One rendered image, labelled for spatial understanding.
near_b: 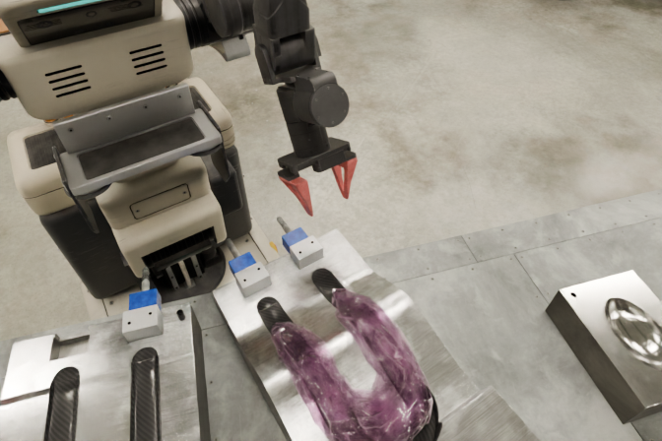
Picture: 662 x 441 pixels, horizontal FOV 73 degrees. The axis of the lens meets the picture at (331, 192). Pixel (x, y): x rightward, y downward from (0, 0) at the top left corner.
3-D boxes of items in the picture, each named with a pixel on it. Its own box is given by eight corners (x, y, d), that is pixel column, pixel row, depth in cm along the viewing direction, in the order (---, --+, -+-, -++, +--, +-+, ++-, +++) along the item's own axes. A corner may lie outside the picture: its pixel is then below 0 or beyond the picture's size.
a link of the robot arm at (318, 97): (304, 30, 66) (251, 45, 63) (344, 24, 57) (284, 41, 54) (324, 107, 71) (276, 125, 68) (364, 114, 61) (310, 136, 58)
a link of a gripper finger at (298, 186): (347, 208, 72) (332, 154, 68) (307, 227, 69) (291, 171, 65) (326, 198, 77) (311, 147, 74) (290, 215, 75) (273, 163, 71)
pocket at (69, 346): (63, 345, 71) (53, 333, 69) (99, 336, 72) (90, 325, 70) (59, 372, 68) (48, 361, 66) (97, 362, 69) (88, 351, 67)
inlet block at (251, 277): (218, 254, 87) (212, 237, 83) (241, 243, 88) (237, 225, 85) (247, 305, 79) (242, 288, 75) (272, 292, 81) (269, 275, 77)
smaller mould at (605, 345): (544, 310, 81) (559, 288, 76) (615, 290, 84) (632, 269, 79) (623, 424, 68) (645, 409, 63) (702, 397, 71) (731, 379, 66)
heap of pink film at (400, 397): (258, 333, 72) (252, 307, 66) (350, 282, 79) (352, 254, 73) (350, 493, 57) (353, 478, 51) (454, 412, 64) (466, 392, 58)
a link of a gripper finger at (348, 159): (367, 198, 73) (355, 144, 70) (331, 216, 71) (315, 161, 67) (346, 188, 79) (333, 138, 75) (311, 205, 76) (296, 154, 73)
